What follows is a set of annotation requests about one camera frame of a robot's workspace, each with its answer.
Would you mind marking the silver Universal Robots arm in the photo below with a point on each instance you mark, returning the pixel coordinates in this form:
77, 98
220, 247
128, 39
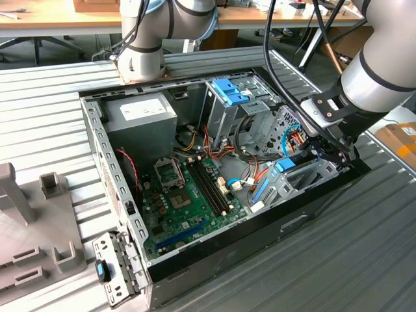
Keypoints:
373, 84

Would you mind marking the grey metal disk bay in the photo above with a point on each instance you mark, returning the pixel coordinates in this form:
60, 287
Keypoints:
286, 191

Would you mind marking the labelled cardboard box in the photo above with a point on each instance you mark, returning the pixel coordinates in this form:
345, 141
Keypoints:
399, 143

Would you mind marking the large brown cardboard panel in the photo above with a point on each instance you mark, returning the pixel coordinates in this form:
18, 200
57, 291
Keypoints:
352, 39

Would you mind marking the black stand pole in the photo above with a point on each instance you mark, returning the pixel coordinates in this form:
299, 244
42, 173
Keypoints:
312, 48

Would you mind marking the grey metal drive cage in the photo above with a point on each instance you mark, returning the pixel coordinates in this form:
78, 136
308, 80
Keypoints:
224, 120

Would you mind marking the wooden office desk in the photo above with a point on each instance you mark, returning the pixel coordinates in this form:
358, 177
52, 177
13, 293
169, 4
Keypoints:
65, 19
247, 18

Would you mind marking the black open PC case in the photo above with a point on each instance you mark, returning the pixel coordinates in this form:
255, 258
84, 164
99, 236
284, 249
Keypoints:
260, 247

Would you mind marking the black RAM slot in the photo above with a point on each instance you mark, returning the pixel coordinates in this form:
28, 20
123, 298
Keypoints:
204, 190
213, 188

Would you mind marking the CPU socket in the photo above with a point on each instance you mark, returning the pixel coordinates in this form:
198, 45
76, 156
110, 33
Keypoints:
179, 199

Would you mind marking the green motherboard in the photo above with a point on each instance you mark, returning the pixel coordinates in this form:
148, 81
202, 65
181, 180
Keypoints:
191, 224

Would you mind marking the blue expansion slot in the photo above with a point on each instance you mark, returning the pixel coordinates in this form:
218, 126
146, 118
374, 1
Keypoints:
182, 234

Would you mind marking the grey power supply unit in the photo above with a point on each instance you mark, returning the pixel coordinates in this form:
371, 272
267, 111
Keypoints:
139, 130

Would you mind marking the small brown cardboard box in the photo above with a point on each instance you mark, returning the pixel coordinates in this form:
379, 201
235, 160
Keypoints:
94, 5

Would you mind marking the blue black latch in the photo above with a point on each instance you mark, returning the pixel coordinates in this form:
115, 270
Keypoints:
100, 271

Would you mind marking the black office chair base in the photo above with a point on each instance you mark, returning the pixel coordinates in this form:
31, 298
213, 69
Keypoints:
37, 48

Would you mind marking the grey parts rack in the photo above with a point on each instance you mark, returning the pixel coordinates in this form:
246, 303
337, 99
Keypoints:
39, 227

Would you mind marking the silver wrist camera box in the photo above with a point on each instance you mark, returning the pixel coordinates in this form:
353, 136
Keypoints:
320, 120

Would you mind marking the blue plastic drive bracket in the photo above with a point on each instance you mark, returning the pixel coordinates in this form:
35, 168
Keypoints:
227, 91

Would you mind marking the metal card retainer bracket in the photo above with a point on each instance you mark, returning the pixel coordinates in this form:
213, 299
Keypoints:
107, 247

